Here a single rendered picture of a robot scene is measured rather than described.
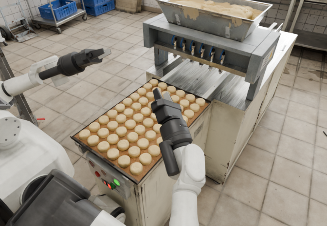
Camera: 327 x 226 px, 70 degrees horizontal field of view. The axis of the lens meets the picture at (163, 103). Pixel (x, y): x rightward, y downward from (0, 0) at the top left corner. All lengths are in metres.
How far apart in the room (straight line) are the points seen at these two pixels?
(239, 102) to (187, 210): 0.92
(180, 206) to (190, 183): 0.06
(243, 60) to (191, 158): 0.79
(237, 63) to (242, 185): 1.09
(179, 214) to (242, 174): 1.56
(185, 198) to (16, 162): 0.41
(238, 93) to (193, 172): 0.93
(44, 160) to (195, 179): 0.38
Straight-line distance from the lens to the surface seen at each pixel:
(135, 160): 0.99
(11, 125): 0.63
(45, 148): 0.66
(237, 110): 1.38
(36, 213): 0.57
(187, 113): 1.15
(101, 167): 1.08
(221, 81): 1.46
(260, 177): 2.17
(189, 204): 0.62
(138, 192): 1.07
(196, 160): 0.65
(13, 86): 1.13
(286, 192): 2.17
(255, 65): 1.21
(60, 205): 0.56
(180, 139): 0.68
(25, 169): 0.65
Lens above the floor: 1.69
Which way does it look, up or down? 40 degrees down
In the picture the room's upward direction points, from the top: straight up
